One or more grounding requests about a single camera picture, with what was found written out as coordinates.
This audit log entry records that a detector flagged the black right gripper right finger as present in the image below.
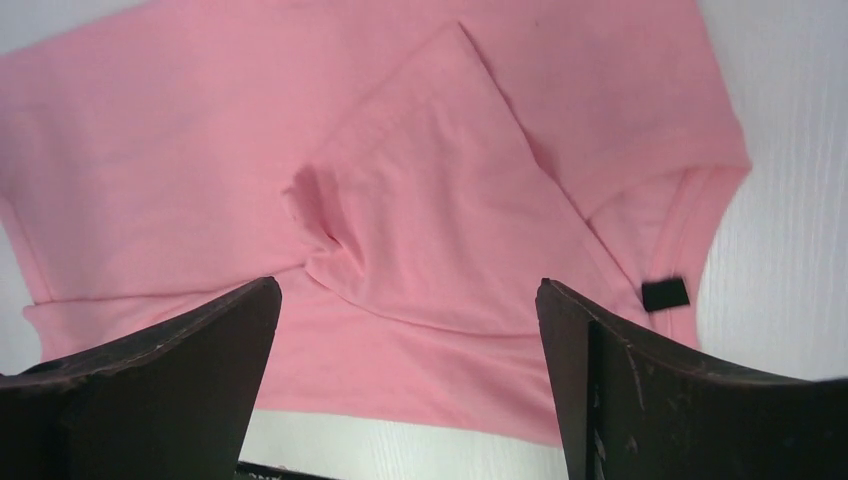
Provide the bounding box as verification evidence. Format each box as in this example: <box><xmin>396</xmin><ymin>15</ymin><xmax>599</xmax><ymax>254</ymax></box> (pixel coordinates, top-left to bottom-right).
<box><xmin>535</xmin><ymin>279</ymin><xmax>847</xmax><ymax>479</ymax></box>

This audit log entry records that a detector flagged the pink t-shirt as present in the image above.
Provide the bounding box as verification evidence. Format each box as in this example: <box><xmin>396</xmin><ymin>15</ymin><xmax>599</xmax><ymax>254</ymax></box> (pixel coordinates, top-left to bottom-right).
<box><xmin>1</xmin><ymin>1</ymin><xmax>751</xmax><ymax>446</ymax></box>

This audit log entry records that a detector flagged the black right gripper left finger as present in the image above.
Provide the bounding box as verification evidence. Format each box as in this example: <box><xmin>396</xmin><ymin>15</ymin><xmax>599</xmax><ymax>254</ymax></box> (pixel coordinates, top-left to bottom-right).
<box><xmin>1</xmin><ymin>277</ymin><xmax>282</xmax><ymax>479</ymax></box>

